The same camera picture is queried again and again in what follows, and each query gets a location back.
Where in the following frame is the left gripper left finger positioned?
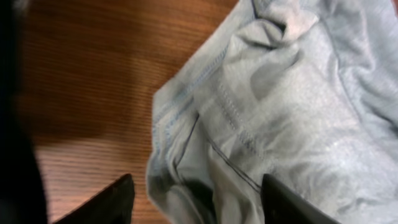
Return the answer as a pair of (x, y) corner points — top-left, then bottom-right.
(55, 174), (135, 224)

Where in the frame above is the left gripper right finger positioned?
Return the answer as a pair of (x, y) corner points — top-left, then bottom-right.
(261, 174), (338, 224)

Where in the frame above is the light blue t-shirt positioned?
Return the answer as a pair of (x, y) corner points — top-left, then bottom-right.
(146, 0), (397, 223)

